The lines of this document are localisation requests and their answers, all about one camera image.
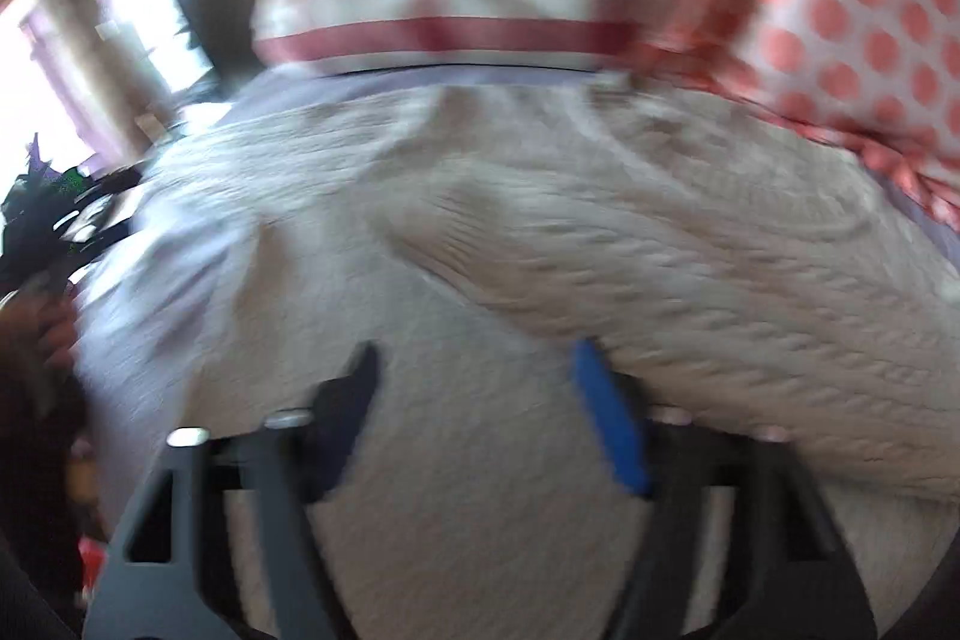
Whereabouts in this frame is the beige cable-knit sweater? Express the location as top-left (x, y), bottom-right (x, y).
top-left (80, 85), bottom-right (958, 638)

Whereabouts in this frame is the person's left hand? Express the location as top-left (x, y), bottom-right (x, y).
top-left (2, 287), bottom-right (78, 370)

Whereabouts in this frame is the lilac bed sheet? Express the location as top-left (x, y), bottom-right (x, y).
top-left (200, 68), bottom-right (958, 301)

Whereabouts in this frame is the pink polka dot pillow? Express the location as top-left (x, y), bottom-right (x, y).
top-left (706, 0), bottom-right (958, 227)

